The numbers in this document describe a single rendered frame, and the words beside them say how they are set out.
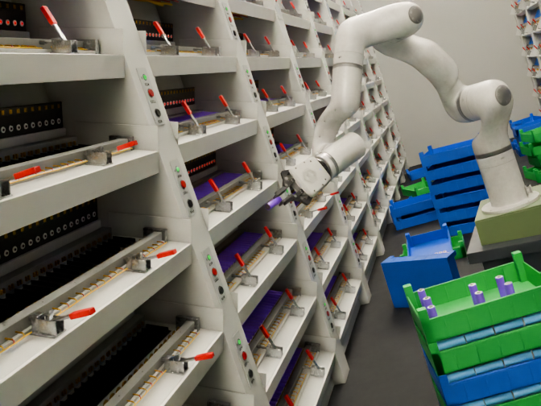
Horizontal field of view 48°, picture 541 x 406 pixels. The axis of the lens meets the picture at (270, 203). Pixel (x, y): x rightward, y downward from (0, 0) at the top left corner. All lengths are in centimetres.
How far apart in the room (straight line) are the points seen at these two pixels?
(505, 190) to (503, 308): 76
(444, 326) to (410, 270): 107
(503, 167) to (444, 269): 50
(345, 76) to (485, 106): 48
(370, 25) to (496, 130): 54
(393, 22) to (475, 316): 91
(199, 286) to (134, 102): 40
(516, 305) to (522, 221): 70
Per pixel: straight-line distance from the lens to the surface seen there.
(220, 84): 193
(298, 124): 259
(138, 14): 188
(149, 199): 128
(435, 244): 300
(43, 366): 87
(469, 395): 149
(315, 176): 171
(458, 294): 161
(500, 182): 212
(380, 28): 189
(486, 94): 204
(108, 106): 129
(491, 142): 210
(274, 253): 178
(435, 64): 201
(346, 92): 181
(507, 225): 211
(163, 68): 142
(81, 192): 101
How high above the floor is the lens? 91
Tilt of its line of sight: 8 degrees down
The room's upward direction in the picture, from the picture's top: 19 degrees counter-clockwise
